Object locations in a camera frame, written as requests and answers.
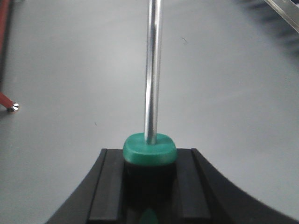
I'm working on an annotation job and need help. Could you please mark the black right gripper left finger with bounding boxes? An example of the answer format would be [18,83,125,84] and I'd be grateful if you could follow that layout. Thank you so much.
[47,149,124,224]

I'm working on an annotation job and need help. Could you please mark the green black screwdriver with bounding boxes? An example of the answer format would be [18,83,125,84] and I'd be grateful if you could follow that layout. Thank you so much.
[123,0,177,224]

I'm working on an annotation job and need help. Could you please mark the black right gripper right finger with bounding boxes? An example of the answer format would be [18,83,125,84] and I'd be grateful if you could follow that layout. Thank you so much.
[174,148,298,224]

